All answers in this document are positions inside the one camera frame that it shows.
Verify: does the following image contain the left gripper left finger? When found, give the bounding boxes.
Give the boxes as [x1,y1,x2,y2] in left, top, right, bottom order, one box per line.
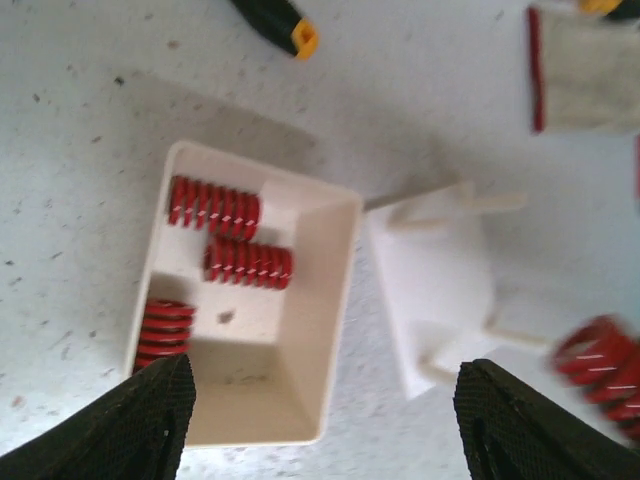
[1,354,195,479]

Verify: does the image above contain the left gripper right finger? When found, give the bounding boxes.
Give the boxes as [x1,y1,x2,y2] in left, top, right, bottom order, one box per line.
[453,359,639,480]

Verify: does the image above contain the red large spring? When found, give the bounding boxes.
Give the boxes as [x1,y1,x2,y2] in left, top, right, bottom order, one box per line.
[549,314,639,443]

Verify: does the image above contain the white spring tray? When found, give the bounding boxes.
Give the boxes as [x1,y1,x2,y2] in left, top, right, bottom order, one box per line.
[124,140,363,448]

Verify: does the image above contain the orange black screwdriver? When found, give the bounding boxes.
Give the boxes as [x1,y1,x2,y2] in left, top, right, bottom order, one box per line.
[231,0,319,60]

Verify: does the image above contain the red spring in tray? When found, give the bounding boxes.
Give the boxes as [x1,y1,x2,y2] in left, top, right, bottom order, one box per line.
[132,299,197,373]
[203,236,294,290]
[167,175,263,241]

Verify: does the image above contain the beige work glove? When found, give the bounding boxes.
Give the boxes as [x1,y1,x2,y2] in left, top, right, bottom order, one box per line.
[526,3,639,134]

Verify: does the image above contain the small yellow black screwdriver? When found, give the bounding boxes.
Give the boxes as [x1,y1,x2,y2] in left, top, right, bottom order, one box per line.
[577,0,639,21]

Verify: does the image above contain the white four-peg base plate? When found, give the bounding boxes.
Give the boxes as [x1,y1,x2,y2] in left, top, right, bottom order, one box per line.
[365,181,549,400]

